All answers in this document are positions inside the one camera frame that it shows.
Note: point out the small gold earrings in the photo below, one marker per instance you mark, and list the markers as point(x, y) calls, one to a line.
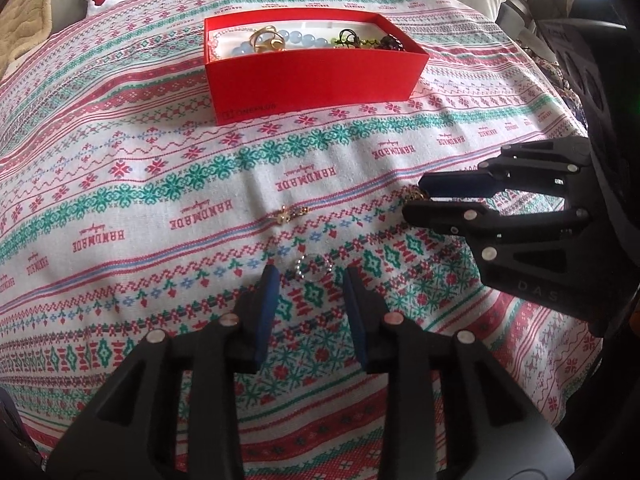
point(417, 195)

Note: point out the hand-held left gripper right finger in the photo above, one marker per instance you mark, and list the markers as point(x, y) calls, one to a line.
point(357, 315)

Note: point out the gold rings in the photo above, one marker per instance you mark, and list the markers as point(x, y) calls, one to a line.
point(265, 39)

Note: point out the small gold charm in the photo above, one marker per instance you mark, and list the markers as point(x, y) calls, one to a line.
point(290, 214)

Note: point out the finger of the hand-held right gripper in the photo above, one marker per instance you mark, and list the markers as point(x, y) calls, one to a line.
point(450, 183)
point(440, 214)

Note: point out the beige quilted blanket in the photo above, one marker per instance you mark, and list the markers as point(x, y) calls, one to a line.
point(22, 5)

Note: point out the red cardboard box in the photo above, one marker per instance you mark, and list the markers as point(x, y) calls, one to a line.
point(310, 85)

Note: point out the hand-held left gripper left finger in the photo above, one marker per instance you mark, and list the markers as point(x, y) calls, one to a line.
point(262, 315)

